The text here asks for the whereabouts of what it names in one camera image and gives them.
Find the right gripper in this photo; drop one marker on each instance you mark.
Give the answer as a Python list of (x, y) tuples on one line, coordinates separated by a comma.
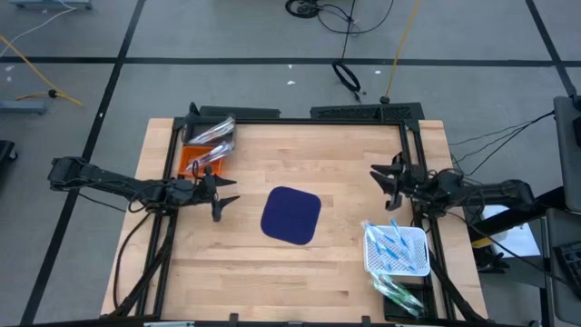
[(413, 181)]

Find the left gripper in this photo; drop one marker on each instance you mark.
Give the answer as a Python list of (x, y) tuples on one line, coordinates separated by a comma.
[(190, 191)]

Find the light blue toothbrush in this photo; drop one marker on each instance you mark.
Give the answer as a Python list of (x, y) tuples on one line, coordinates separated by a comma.
[(401, 238), (392, 254), (383, 234), (372, 236), (389, 263)]

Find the green toothbrush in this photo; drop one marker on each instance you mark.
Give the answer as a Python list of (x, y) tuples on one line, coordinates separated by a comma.
[(395, 297), (404, 293), (386, 284)]

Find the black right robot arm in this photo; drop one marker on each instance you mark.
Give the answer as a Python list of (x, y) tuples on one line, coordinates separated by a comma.
[(499, 195)]

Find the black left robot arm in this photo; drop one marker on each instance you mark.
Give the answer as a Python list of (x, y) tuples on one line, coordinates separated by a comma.
[(113, 181)]

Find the orange plastic basket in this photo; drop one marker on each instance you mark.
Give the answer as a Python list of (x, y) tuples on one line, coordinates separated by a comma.
[(185, 159)]

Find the black perforated electronics box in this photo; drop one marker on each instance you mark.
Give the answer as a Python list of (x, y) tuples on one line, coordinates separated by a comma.
[(363, 111)]

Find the navy blue square mat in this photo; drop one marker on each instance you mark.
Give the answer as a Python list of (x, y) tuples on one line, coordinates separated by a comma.
[(290, 215)]

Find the white perforated plastic basket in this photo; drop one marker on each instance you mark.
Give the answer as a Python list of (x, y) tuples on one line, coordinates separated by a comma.
[(422, 263)]

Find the black plastic bin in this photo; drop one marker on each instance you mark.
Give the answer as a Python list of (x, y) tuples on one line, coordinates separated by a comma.
[(391, 313)]

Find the black desk beam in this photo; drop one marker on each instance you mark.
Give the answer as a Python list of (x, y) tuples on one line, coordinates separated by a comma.
[(522, 211)]

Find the silver metal plate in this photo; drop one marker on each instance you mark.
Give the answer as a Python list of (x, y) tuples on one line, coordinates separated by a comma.
[(168, 324)]

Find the white paper sheet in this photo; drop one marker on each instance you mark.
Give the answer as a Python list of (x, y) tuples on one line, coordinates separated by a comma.
[(517, 240)]

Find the grey desk panel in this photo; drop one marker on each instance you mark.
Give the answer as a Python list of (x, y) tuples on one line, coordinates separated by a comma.
[(569, 145)]

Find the black keyboard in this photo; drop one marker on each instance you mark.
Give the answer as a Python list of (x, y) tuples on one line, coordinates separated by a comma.
[(573, 261)]

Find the grey desk surface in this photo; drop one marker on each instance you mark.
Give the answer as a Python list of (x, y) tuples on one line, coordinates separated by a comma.
[(563, 300)]

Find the grey metal foot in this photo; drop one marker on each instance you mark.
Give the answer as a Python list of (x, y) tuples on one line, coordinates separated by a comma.
[(22, 107)]

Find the black chair base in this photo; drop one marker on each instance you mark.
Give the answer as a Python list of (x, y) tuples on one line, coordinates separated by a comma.
[(5, 152)]

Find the grey cart base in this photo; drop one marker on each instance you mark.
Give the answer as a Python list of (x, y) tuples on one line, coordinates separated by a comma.
[(50, 4)]

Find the black aluminium table frame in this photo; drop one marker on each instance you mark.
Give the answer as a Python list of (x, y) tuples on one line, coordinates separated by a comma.
[(295, 121)]

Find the black frame bracket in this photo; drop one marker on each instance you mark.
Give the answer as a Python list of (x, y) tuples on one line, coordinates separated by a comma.
[(366, 320), (233, 319)]

